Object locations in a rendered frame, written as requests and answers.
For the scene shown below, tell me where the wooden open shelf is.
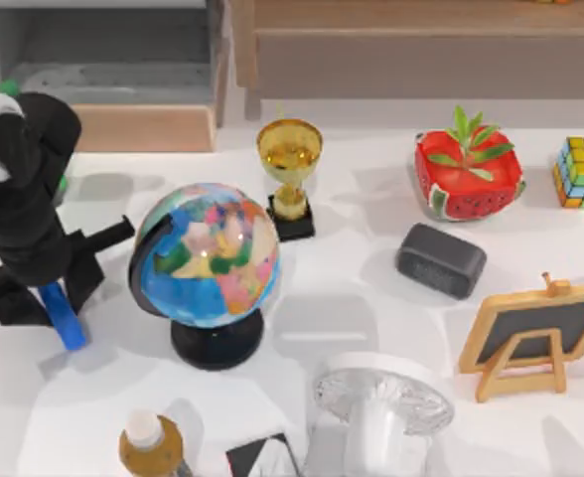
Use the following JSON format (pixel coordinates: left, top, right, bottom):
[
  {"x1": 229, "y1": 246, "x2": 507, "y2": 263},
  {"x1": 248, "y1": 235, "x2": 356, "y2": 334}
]
[{"x1": 226, "y1": 0, "x2": 584, "y2": 121}]

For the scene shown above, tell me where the blue marker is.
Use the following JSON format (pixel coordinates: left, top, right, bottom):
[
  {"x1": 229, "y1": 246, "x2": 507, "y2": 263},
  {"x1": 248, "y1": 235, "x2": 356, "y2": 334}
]
[{"x1": 38, "y1": 280, "x2": 88, "y2": 351}]

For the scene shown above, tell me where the world globe on black stand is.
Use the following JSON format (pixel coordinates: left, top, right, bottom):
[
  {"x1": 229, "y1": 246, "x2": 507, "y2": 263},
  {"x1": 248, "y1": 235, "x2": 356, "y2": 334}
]
[{"x1": 127, "y1": 182, "x2": 283, "y2": 371}]

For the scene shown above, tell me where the pale wooden drawer front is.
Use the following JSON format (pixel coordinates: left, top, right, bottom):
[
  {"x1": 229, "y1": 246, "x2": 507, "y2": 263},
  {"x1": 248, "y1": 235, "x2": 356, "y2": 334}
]
[{"x1": 70, "y1": 103, "x2": 217, "y2": 153}]

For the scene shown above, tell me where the gold trophy with black base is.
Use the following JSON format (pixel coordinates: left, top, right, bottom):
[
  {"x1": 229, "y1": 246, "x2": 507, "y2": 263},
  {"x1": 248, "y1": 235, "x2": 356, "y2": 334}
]
[{"x1": 255, "y1": 117, "x2": 325, "y2": 243}]

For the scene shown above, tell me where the watermelon plant pot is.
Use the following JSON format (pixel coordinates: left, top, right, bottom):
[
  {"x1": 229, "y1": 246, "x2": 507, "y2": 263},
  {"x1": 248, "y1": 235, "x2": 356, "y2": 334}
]
[{"x1": 413, "y1": 104, "x2": 527, "y2": 223}]

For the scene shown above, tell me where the grey cabinet with dark inside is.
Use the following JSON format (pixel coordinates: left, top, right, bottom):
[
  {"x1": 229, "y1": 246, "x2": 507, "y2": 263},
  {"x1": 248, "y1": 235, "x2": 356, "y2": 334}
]
[{"x1": 0, "y1": 0, "x2": 229, "y2": 150}]

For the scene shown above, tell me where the brown bottle with white cap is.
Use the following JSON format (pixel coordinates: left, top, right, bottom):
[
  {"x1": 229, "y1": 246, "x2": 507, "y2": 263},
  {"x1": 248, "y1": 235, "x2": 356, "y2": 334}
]
[{"x1": 117, "y1": 409, "x2": 195, "y2": 477}]

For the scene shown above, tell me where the wooden framed blackboard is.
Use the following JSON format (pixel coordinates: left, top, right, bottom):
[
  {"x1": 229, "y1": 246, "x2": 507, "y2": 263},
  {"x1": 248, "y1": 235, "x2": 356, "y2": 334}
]
[{"x1": 458, "y1": 271, "x2": 584, "y2": 404}]

